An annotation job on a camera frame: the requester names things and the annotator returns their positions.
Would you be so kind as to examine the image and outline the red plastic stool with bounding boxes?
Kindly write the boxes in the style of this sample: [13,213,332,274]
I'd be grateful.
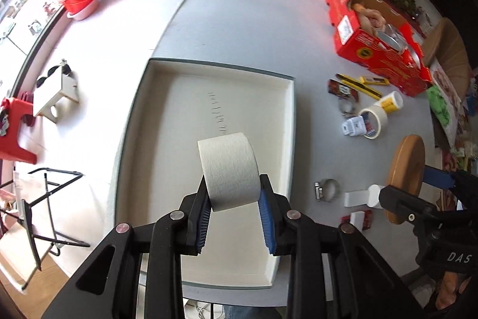
[0,98,37,164]

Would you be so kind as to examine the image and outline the masking tape roll yellow core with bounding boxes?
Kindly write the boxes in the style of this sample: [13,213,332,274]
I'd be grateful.
[198,133,261,212]

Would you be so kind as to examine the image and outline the metal hose clamp far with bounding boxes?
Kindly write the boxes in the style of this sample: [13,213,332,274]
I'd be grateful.
[338,98,356,118]

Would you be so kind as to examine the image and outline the grey white plug adapter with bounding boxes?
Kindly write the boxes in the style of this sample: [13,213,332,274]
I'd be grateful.
[341,116,367,137]

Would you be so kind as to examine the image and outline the white rectangular block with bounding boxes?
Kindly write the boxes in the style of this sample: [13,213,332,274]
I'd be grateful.
[344,190,370,208]

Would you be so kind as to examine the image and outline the wide white tape roll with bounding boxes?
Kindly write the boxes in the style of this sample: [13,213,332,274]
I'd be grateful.
[359,105,388,140]

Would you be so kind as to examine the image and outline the dark red snack packet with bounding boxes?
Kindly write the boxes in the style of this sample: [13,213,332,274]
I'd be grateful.
[327,79,360,103]

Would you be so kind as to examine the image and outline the small red white box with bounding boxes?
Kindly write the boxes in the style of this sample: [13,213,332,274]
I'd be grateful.
[341,210,373,231]

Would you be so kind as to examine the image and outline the yellow label white bottle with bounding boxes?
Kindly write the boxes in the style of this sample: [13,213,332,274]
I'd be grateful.
[375,91,404,114]

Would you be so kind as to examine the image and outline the black wire rack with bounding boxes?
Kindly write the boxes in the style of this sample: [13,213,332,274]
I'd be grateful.
[1,168,91,270]

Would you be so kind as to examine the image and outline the short yellow utility knife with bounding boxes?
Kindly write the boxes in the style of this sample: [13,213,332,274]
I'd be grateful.
[359,76,390,86]

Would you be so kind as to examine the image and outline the long yellow utility knife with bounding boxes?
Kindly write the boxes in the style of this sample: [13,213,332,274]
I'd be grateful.
[336,74,383,100]

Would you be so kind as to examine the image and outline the green patterned cushion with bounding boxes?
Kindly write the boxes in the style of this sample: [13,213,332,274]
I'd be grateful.
[426,86,454,143]

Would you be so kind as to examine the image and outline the white cardboard box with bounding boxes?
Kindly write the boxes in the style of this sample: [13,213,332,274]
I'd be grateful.
[32,59,79,123]

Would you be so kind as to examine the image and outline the brown wooden ring disc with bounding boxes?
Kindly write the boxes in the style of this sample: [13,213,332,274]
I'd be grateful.
[379,134,429,225]

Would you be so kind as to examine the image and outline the dark green tray box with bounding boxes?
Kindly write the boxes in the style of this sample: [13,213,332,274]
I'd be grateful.
[114,58,296,289]

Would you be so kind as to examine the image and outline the red cardboard fruit box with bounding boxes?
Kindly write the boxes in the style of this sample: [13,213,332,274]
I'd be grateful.
[325,0,432,96]

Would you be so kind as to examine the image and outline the person's right hand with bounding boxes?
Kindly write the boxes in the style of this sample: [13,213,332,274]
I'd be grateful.
[435,272,471,310]

